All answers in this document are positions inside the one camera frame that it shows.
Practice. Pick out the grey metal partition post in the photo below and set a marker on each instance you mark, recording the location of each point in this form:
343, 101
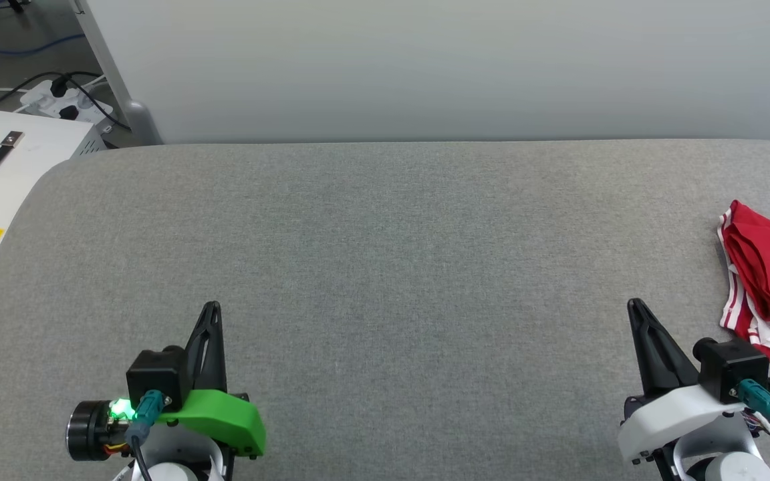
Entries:
131, 113

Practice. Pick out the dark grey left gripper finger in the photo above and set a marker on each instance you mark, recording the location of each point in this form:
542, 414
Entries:
214, 361

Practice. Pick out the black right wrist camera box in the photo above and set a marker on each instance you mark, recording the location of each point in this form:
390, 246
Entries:
732, 367

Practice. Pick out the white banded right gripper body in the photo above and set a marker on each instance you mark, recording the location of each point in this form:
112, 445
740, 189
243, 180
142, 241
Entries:
672, 414

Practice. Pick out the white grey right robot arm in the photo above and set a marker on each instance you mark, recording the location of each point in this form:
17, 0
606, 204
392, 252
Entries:
726, 464

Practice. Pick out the white power strip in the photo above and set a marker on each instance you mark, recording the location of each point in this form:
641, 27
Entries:
57, 100

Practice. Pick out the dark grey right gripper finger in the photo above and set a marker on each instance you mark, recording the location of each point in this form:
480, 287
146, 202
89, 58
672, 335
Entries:
656, 361

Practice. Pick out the white equipment box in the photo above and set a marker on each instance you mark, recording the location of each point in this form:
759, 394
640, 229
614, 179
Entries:
31, 174

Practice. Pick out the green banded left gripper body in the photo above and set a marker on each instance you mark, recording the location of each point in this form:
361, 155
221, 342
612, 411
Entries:
224, 417

